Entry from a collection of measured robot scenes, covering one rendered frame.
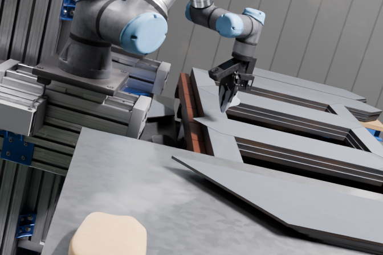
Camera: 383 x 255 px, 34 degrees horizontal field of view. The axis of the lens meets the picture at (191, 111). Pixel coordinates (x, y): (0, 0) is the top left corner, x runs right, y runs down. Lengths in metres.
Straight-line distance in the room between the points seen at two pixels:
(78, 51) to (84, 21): 0.08
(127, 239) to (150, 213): 0.17
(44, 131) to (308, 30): 2.95
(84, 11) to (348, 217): 0.88
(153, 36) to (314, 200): 0.64
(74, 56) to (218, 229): 0.81
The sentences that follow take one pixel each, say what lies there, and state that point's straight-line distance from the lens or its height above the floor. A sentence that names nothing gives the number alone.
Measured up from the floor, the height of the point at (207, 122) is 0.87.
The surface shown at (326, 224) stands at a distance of 1.11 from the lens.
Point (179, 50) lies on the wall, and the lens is 4.47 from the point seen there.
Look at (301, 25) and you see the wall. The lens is 4.43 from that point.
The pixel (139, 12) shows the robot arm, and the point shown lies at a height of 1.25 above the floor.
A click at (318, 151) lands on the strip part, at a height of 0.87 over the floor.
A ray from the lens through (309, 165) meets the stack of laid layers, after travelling 2.15.
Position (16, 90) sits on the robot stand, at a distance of 1.73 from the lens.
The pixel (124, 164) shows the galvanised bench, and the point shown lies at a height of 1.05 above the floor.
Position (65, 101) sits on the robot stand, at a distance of 1.72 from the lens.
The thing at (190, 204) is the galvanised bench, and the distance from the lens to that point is 1.07.
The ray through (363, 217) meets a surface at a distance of 1.20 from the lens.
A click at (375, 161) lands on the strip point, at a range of 2.33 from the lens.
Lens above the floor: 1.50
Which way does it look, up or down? 17 degrees down
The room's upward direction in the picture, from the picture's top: 15 degrees clockwise
